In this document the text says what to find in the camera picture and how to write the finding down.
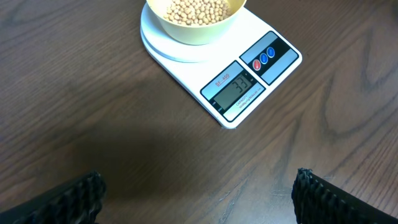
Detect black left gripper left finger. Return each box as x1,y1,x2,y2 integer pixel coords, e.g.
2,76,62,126
1,171,106,224

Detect soybeans in bowl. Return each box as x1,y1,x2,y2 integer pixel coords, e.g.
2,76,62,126
163,0,233,26

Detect pale yellow plastic bowl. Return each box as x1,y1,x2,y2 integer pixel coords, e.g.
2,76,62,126
146,0,246,45

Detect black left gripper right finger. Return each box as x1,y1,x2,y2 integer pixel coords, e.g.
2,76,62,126
291,168,397,224

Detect white digital kitchen scale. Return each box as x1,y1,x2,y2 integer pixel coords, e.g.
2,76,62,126
141,4,302,129

